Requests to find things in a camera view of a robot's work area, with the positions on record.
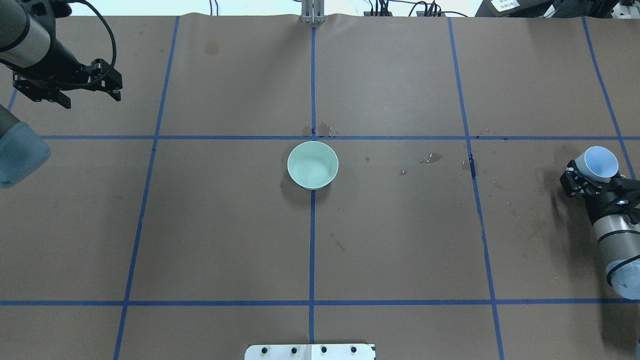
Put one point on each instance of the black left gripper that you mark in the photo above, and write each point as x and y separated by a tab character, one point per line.
64	64

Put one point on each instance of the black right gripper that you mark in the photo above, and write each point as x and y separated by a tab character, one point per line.
601	206

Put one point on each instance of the light blue plastic cup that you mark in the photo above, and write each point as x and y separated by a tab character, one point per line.
597	163

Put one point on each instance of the light green ceramic bowl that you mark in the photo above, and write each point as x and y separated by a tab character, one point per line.
312	165

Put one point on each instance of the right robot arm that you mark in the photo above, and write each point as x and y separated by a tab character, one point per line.
619	246

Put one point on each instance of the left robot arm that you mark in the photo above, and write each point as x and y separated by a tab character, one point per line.
43	70

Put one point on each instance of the far blue tape line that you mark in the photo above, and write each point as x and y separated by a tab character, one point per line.
218	303

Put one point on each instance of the brown paper table cover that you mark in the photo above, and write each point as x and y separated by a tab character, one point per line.
451	136

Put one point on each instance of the blue tape line crosswise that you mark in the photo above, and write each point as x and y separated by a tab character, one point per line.
314	137

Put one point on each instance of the aluminium frame post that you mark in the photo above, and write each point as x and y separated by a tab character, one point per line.
312	11

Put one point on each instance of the power strip with cables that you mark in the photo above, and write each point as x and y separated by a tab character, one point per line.
412	8

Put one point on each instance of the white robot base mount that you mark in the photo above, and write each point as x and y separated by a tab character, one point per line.
327	351

